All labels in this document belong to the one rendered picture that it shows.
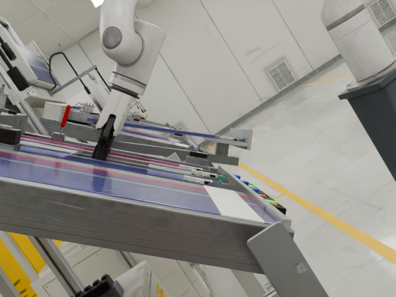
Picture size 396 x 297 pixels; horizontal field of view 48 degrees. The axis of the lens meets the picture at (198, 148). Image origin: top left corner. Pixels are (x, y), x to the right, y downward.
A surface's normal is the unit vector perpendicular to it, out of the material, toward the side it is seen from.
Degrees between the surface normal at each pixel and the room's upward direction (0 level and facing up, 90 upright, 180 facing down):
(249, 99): 90
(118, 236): 90
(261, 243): 90
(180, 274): 90
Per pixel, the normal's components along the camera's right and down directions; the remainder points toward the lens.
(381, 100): -0.79, 0.54
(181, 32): 0.08, 0.07
